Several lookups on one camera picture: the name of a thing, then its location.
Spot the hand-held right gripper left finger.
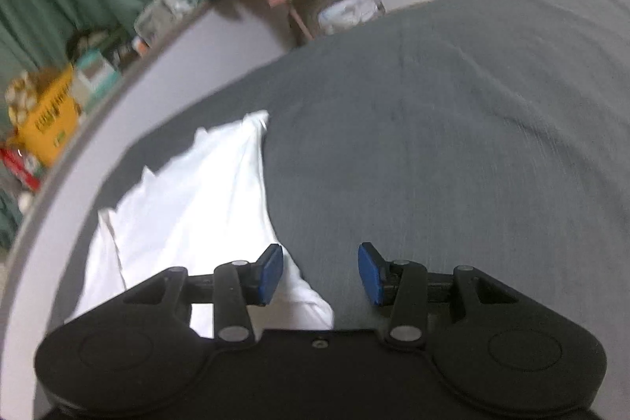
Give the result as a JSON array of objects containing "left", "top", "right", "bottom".
[{"left": 123, "top": 244, "right": 285, "bottom": 346}]

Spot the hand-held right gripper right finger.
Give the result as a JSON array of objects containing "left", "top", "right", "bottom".
[{"left": 358, "top": 242, "right": 520, "bottom": 347}]

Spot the white long-sleeve shirt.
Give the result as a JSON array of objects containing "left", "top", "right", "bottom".
[{"left": 64, "top": 110, "right": 335, "bottom": 337}]

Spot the grey window ledge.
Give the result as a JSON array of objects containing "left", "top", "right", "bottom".
[{"left": 0, "top": 0, "right": 212, "bottom": 352}]

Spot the white and teal box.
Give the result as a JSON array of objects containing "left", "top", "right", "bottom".
[{"left": 74, "top": 51, "right": 124, "bottom": 101}]

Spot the yellow cardboard box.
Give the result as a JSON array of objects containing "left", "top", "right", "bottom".
[{"left": 17, "top": 63, "right": 82, "bottom": 167}]

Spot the red snack packet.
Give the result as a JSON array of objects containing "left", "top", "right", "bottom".
[{"left": 0, "top": 147, "right": 43, "bottom": 192}]

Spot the clear plastic pouch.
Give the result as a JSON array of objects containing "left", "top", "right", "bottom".
[{"left": 134, "top": 0, "right": 198, "bottom": 49}]

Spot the brown plush toy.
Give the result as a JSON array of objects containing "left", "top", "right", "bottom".
[{"left": 5, "top": 68, "right": 55, "bottom": 126}]

